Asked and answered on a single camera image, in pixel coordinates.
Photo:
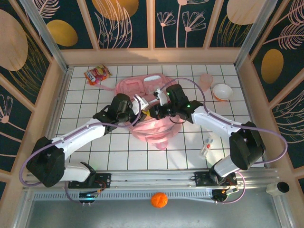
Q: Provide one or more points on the pink backpack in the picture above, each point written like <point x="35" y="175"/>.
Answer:
<point x="156" y="133"/>

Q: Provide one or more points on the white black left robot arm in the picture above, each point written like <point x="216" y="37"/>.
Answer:
<point x="78" y="140"/>

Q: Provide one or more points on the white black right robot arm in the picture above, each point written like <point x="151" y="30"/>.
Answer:
<point x="213" y="121"/>

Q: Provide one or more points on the pink plastic cup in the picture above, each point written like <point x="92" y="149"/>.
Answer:
<point x="206" y="82"/>

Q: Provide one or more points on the red yellow snack bag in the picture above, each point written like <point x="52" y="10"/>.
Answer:
<point x="97" y="74"/>

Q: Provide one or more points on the orange white bowl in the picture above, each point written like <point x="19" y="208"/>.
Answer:
<point x="222" y="92"/>

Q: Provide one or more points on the clear tube with red label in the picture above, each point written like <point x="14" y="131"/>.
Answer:
<point x="206" y="147"/>

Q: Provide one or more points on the orange ball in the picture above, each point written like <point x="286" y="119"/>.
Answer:
<point x="159" y="200"/>

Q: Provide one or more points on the black electronics box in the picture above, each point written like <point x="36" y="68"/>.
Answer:
<point x="221" y="195"/>
<point x="86" y="197"/>

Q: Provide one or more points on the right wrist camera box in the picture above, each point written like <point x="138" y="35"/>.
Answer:
<point x="162" y="98"/>

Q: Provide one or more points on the aluminium mounting rail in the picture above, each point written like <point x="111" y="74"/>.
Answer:
<point x="152" y="177"/>

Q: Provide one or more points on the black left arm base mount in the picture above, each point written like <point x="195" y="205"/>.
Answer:
<point x="102" y="180"/>

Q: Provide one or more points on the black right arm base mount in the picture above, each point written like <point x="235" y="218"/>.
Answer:
<point x="202" y="179"/>

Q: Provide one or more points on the aluminium frame post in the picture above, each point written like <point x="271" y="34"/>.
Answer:
<point x="255" y="35"/>
<point x="48" y="40"/>

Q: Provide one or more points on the small white camera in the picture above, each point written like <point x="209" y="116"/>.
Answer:
<point x="276" y="188"/>

